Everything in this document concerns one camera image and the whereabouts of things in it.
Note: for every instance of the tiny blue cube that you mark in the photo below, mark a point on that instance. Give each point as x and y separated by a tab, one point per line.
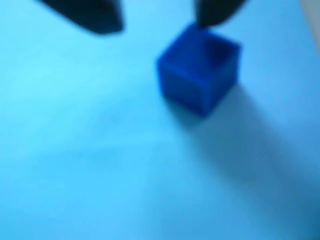
195	72

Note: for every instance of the blue paper square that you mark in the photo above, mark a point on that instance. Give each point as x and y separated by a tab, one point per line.
100	150

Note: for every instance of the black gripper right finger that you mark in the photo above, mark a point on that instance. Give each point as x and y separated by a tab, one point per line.
215	11

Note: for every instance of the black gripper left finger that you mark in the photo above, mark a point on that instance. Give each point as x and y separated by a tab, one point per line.
95	13

